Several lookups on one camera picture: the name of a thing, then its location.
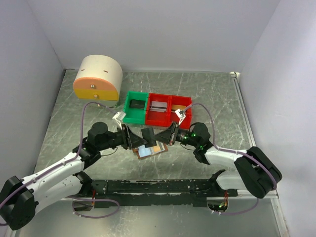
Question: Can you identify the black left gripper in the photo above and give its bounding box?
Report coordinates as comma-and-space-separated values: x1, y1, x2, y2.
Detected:
97, 123, 147, 151

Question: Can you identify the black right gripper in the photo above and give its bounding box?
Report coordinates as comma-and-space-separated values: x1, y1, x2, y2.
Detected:
151, 121, 199, 147

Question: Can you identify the brown leather card holder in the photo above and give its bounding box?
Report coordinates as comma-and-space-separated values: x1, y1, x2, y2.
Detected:
132, 142, 168, 160

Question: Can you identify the orange gold card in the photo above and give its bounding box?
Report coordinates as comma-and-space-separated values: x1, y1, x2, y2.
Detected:
151, 144, 165, 154

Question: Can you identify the black VIP card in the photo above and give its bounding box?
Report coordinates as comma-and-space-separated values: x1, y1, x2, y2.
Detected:
129, 99, 146, 110

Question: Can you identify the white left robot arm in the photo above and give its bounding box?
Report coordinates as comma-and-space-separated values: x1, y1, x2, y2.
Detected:
0, 122, 151, 230

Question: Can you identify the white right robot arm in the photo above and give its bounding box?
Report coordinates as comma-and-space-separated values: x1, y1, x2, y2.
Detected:
154, 122, 282, 198

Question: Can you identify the silver white card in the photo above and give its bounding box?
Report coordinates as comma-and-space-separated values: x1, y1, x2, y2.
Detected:
150, 101, 167, 113

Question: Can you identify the red middle plastic bin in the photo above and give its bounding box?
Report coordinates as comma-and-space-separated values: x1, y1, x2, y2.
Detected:
145, 93, 171, 127

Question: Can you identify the red plastic bin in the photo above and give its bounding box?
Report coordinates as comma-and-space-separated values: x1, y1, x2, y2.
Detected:
145, 93, 171, 127
169, 95, 192, 129

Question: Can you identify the red right plastic bin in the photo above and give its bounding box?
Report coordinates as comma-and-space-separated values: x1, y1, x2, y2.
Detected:
169, 95, 192, 129

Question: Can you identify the green plastic bin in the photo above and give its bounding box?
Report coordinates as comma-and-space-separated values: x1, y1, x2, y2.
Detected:
123, 91, 149, 125

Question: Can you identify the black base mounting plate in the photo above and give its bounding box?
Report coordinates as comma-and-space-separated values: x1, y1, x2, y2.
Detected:
75, 179, 237, 207

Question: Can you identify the round mini drawer cabinet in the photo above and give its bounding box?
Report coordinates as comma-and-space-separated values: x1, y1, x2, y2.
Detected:
73, 55, 123, 107

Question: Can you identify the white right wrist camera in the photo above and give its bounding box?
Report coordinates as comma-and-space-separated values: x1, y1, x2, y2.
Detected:
175, 109, 186, 125

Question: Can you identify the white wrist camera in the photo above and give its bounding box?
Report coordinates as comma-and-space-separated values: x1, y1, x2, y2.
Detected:
175, 109, 186, 125
112, 111, 126, 129

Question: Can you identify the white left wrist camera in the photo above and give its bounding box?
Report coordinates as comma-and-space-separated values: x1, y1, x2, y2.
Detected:
112, 111, 126, 129

